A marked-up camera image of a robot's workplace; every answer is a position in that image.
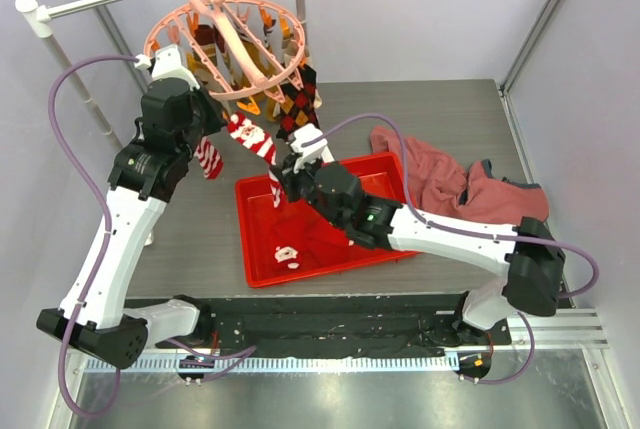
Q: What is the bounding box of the red white striped sock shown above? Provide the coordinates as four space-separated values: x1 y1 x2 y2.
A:
227 112 283 208
195 137 224 180

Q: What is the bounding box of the red santa sock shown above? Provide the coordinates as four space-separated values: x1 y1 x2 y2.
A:
268 216 318 271

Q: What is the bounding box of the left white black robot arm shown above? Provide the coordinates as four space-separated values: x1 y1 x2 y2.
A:
36 78 227 369

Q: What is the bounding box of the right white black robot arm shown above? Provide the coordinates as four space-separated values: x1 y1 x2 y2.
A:
271 156 565 344

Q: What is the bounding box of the pink round clip hanger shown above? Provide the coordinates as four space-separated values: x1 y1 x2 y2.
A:
141 0 302 104

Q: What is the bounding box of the beige brown striped sock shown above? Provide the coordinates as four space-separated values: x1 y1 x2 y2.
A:
187 24 224 74

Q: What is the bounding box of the black argyle sock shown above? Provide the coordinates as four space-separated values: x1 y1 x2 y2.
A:
281 35 311 67
276 63 320 141

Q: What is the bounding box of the red plastic tray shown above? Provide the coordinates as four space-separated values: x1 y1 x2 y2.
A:
235 176 415 288

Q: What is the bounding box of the pink crumpled garment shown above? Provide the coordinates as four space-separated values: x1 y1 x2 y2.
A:
370 126 550 225

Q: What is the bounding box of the white clothes rack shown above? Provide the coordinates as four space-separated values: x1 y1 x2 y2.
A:
15 0 307 152

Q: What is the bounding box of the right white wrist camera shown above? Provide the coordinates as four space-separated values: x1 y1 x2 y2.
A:
288 124 334 173

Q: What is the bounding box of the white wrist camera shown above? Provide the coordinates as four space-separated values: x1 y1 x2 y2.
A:
288 124 334 173
134 44 201 90

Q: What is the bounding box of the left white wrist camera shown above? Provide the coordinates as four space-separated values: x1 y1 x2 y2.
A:
134 44 201 90

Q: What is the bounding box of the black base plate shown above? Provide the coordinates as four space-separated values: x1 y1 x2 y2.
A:
164 293 514 358

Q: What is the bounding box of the white slotted cable duct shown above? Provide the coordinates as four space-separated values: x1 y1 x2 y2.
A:
84 352 460 374

